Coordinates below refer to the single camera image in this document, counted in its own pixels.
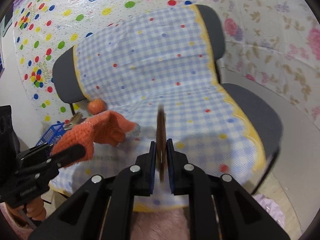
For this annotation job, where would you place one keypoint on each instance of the polka dot birthday backdrop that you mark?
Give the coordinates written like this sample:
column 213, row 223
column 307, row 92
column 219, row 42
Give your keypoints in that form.
column 44, row 29

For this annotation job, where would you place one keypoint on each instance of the brown handled knife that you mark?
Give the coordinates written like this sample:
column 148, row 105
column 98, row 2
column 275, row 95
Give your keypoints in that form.
column 161, row 139

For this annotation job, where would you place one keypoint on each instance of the pink trash bag bin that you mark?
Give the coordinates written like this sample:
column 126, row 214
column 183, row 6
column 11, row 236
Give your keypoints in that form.
column 272, row 208

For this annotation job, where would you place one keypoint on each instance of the person's left hand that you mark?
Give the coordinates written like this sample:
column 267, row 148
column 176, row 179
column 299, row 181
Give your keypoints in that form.
column 35, row 210

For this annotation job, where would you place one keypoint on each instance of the pink fluffy rug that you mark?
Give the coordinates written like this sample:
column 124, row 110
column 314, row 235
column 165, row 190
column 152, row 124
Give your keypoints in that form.
column 170, row 224

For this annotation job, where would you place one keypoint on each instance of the blue checkered cloth cover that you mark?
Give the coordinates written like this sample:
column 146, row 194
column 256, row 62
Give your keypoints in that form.
column 163, row 57

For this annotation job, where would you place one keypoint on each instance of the blue plastic basket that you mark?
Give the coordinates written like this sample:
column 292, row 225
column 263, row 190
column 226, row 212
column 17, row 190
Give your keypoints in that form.
column 53, row 134

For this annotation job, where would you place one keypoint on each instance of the orange knitted glove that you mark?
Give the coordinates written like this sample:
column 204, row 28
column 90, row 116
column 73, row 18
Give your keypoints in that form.
column 108, row 127

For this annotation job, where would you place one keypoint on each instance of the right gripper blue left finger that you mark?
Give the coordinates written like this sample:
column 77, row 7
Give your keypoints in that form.
column 152, row 157

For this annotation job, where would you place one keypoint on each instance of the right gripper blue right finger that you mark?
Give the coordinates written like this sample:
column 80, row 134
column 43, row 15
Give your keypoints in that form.
column 169, row 151

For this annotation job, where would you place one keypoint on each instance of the dark grey office chair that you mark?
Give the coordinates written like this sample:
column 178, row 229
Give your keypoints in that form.
column 265, row 120

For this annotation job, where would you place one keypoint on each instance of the red orange apple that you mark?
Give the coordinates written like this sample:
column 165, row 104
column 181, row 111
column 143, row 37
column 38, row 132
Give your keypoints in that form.
column 96, row 106

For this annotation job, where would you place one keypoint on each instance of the floral pink backdrop sheet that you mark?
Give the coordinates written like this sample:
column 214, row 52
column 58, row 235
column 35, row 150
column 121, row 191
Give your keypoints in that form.
column 274, row 43

